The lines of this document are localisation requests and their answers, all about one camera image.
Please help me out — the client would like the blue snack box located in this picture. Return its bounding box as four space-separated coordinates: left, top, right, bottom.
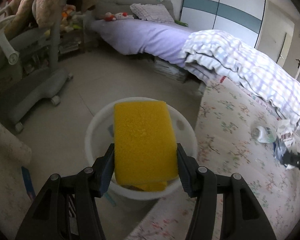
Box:
274 138 290 166

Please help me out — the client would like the white trash bin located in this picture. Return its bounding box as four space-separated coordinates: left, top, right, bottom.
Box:
84 97 198 200

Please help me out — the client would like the plaid pillow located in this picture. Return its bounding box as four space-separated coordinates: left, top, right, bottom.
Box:
130 3 174 23

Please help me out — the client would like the crumpled white plastic bottle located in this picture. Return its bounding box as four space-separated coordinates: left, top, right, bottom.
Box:
251 126 276 144

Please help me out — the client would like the cluttered toy shelf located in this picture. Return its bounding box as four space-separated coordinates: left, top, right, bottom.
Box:
21 4 84 76

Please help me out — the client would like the plaid folded duvet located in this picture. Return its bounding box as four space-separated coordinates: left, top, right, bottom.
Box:
179 30 300 130

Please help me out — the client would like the red white plush toy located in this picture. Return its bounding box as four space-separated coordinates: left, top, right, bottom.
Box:
103 12 134 22

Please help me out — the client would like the yellow sponge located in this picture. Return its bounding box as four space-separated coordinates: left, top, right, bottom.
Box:
114 101 178 192

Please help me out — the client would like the grey bed headboard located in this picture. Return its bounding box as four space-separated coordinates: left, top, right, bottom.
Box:
91 0 175 20

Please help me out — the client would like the lavender bed sheet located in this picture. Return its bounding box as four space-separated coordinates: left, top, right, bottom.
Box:
87 19 192 68

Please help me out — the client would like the floral bed quilt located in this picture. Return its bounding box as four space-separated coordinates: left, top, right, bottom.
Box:
126 77 300 239

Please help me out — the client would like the white door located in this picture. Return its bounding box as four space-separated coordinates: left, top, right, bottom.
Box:
277 19 300 76

